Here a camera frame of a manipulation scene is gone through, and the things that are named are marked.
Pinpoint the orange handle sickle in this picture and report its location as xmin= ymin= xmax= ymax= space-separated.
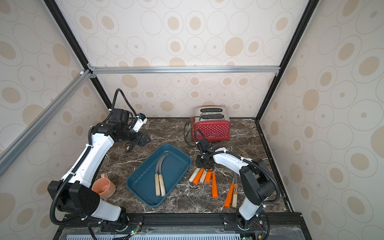
xmin=205 ymin=172 xmax=212 ymax=183
xmin=193 ymin=169 xmax=204 ymax=185
xmin=224 ymin=180 xmax=234 ymax=208
xmin=212 ymin=171 xmax=219 ymax=198

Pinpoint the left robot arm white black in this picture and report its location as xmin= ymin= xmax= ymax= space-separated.
xmin=48 ymin=105 xmax=151 ymax=231

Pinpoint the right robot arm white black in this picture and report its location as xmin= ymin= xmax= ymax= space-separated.
xmin=194 ymin=130 xmax=281 ymax=230

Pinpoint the teal rectangular storage tray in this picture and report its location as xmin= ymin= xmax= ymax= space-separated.
xmin=127 ymin=144 xmax=192 ymax=208

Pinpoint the red polka dot toaster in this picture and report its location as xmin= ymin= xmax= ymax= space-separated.
xmin=190 ymin=106 xmax=231 ymax=141

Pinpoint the pink plastic cup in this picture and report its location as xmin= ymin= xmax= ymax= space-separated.
xmin=92 ymin=174 xmax=116 ymax=199

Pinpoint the horizontal aluminium bar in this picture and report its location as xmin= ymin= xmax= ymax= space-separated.
xmin=91 ymin=66 xmax=280 ymax=74

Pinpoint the left diagonal aluminium bar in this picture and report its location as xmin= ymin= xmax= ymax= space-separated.
xmin=1 ymin=70 xmax=91 ymax=175

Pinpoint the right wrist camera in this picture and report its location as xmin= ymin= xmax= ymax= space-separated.
xmin=196 ymin=138 xmax=213 ymax=156

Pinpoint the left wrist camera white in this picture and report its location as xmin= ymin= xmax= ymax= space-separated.
xmin=131 ymin=113 xmax=148 ymax=133

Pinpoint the black toaster power cord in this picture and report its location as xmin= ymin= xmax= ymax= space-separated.
xmin=183 ymin=116 xmax=199 ymax=145

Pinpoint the wooden handle sickle labelled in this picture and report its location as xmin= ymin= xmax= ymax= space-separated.
xmin=232 ymin=173 xmax=238 ymax=209

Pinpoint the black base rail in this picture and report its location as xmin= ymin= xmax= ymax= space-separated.
xmin=54 ymin=213 xmax=311 ymax=240

